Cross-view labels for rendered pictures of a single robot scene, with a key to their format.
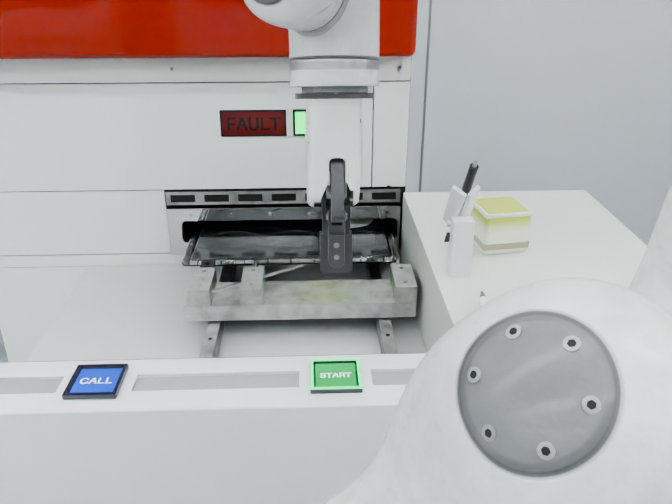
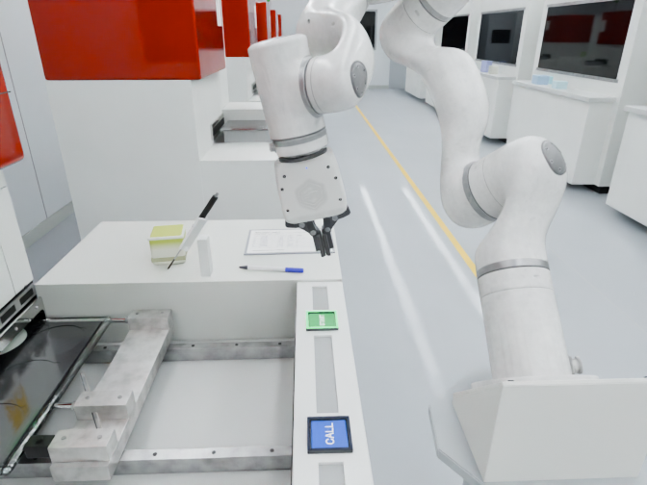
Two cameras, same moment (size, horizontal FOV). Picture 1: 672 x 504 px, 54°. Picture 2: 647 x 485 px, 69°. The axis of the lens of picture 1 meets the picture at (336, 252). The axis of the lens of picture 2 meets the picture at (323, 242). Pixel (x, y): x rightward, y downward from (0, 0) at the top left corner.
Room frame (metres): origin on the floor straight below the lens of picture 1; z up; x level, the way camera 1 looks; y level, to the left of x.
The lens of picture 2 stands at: (0.60, 0.71, 1.43)
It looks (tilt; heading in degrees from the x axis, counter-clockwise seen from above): 24 degrees down; 270
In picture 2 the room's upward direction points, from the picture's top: straight up
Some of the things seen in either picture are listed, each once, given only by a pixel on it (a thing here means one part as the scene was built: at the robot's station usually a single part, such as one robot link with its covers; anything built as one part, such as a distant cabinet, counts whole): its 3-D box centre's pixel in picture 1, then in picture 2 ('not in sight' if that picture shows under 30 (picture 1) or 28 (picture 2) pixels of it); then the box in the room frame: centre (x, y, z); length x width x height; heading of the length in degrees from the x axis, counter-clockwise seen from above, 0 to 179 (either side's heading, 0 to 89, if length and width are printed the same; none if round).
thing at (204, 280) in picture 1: (202, 285); (83, 445); (0.94, 0.21, 0.89); 0.08 x 0.03 x 0.03; 2
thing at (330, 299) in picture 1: (301, 299); (125, 385); (0.95, 0.06, 0.87); 0.36 x 0.08 x 0.03; 92
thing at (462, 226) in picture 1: (459, 226); (195, 244); (0.87, -0.17, 1.03); 0.06 x 0.04 x 0.13; 2
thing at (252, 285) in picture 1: (252, 284); (105, 404); (0.95, 0.13, 0.89); 0.08 x 0.03 x 0.03; 2
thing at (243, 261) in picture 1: (291, 260); (67, 379); (1.03, 0.08, 0.90); 0.38 x 0.01 x 0.01; 92
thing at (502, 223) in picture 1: (498, 224); (168, 243); (0.95, -0.25, 1.00); 0.07 x 0.07 x 0.07; 11
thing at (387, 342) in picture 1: (384, 328); (171, 352); (0.91, -0.08, 0.84); 0.50 x 0.02 x 0.03; 2
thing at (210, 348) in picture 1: (214, 331); (126, 462); (0.90, 0.19, 0.84); 0.50 x 0.02 x 0.03; 2
